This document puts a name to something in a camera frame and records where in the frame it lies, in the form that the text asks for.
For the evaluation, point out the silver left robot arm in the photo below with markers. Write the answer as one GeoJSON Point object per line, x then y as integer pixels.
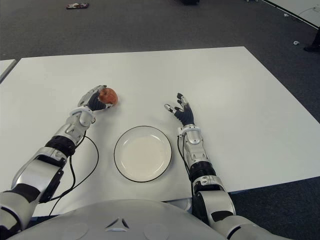
{"type": "Point", "coordinates": [37, 175]}

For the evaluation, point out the white side table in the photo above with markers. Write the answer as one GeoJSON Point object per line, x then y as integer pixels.
{"type": "Point", "coordinates": [6, 68]}

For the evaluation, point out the red yellow apple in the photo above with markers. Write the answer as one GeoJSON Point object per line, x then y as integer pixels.
{"type": "Point", "coordinates": [109, 96]}

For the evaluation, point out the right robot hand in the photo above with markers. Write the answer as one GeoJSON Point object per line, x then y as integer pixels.
{"type": "Point", "coordinates": [186, 115]}

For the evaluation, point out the dark red flat floor item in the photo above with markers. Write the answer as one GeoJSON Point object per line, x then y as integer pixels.
{"type": "Point", "coordinates": [77, 5]}

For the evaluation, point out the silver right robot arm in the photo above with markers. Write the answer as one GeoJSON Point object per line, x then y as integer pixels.
{"type": "Point", "coordinates": [197, 155]}

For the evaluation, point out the grey robot torso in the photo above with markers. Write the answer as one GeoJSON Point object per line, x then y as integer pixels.
{"type": "Point", "coordinates": [120, 220]}

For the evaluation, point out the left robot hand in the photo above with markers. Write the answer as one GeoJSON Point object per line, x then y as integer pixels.
{"type": "Point", "coordinates": [92, 101]}

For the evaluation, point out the dark shoe of person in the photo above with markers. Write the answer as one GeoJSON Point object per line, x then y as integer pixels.
{"type": "Point", "coordinates": [313, 47]}

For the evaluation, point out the white plate with black rim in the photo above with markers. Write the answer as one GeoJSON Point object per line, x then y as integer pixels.
{"type": "Point", "coordinates": [143, 153]}

